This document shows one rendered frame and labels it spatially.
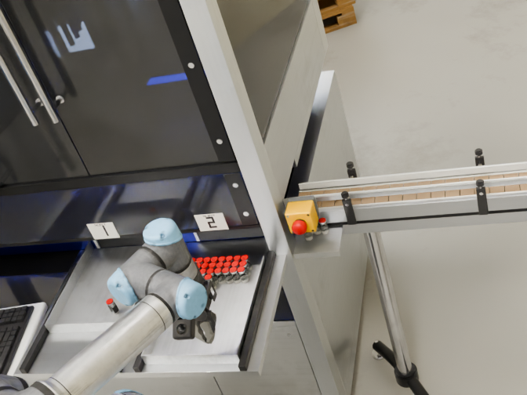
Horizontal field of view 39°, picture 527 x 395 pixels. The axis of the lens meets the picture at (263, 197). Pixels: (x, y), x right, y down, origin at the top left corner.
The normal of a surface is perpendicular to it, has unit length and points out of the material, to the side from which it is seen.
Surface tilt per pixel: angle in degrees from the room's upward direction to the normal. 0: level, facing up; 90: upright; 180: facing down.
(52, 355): 0
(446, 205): 90
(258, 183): 90
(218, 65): 90
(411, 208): 90
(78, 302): 0
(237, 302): 0
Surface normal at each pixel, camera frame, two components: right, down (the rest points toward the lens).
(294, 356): -0.19, 0.64
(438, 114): -0.26, -0.76
